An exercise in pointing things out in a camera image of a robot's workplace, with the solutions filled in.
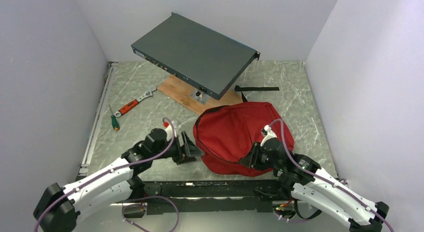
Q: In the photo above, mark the green handled screwdriver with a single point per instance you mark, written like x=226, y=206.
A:
x=114, y=122

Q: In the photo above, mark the red backpack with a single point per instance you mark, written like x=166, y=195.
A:
x=226, y=134

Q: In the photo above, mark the metal stand bracket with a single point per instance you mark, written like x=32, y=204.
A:
x=200, y=96

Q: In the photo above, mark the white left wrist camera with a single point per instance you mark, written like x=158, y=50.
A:
x=171, y=130

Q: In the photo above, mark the wooden base board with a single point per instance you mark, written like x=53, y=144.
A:
x=180, y=91

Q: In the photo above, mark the red handled adjustable wrench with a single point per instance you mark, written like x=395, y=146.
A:
x=130, y=105

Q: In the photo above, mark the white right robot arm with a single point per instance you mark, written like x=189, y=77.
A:
x=304, y=179

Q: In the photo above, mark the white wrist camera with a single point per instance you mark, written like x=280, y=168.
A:
x=171, y=130
x=268, y=134

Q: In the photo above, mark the aluminium frame rail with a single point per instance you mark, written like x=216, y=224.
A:
x=87, y=158

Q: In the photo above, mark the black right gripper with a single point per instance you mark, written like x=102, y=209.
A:
x=250, y=159

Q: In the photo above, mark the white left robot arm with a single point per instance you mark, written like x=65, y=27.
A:
x=61, y=207

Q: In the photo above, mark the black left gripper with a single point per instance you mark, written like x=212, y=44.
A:
x=190, y=148

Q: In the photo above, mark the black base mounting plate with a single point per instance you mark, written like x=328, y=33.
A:
x=209, y=195

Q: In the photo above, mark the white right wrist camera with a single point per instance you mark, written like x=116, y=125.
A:
x=268, y=134

